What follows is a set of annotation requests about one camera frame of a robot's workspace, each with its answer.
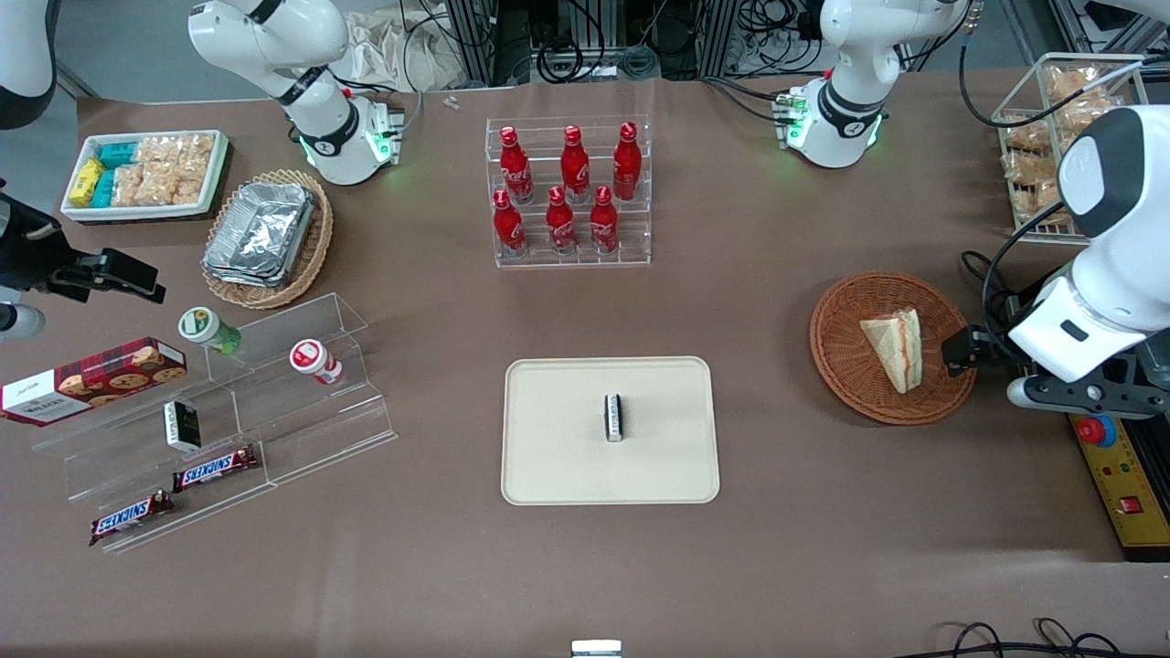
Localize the triangle sandwich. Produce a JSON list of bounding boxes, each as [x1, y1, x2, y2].
[[859, 309, 922, 396]]

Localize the green capped drink bottle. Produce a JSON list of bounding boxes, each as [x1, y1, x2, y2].
[[177, 306, 244, 356]]

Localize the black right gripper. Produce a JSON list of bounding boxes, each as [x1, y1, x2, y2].
[[0, 194, 168, 305]]

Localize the brown round wicker basket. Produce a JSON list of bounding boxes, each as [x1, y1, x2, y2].
[[809, 271, 977, 427]]

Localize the clear bag of bread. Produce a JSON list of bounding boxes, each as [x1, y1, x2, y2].
[[1046, 64, 1131, 112], [1004, 117, 1054, 154], [1004, 151, 1063, 213]]

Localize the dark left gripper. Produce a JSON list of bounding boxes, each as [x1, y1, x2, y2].
[[941, 322, 1164, 423]]

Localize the crumpled beige paper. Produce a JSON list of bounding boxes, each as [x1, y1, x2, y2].
[[342, 11, 469, 93]]

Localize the light oval wicker basket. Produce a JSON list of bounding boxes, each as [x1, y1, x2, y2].
[[200, 169, 335, 311]]

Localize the clear acrylic step shelf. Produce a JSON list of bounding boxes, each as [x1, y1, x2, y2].
[[32, 292, 399, 555]]

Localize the black equipment stand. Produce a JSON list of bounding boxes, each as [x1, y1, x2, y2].
[[1126, 352, 1170, 423]]

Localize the aluminium profile frame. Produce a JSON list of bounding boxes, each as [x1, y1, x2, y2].
[[442, 0, 824, 90]]

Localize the yellow emergency stop box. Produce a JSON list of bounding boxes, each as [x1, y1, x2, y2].
[[1067, 413, 1170, 561]]

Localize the white wire basket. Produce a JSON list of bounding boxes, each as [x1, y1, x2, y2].
[[991, 52, 1152, 246]]

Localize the aluminium foil tray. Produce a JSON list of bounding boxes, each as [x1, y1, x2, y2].
[[202, 181, 317, 290]]

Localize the red capped drink bottle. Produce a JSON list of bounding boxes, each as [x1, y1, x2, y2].
[[289, 339, 345, 386]]

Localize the Snickers chocolate bar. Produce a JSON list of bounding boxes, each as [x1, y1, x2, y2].
[[172, 444, 261, 494], [89, 491, 176, 547]]

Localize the black base cable bundle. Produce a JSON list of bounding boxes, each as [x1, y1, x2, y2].
[[702, 75, 792, 126]]

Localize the yellow snack packet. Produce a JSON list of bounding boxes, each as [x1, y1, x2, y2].
[[70, 159, 104, 207]]

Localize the clear bag of crackers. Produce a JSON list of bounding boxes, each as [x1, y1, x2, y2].
[[168, 161, 214, 206], [137, 134, 217, 167], [113, 164, 171, 207]]

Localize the clear acrylic bottle rack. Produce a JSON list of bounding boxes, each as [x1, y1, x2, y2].
[[484, 115, 653, 270]]

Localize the beige plastic tray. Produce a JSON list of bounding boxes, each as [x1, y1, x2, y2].
[[501, 356, 721, 506]]

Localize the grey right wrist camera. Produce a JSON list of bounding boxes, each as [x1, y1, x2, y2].
[[0, 304, 46, 341]]

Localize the black floor cables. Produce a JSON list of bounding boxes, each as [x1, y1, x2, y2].
[[918, 619, 1170, 658]]

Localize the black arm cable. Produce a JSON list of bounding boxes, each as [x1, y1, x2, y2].
[[957, 0, 1170, 353]]

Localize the white rectangular snack tray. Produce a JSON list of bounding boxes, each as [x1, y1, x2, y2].
[[60, 130, 230, 225]]

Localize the red tartan cookie box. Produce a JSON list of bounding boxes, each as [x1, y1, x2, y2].
[[0, 336, 189, 428]]

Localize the red cola bottle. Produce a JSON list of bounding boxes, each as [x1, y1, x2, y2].
[[612, 122, 644, 203], [559, 125, 591, 205], [492, 189, 528, 260], [545, 186, 578, 256], [589, 186, 621, 255], [499, 126, 535, 205]]

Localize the black coiled cable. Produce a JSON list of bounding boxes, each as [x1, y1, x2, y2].
[[536, 38, 587, 86]]

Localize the small black carton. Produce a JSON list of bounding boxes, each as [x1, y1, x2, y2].
[[163, 400, 203, 454]]

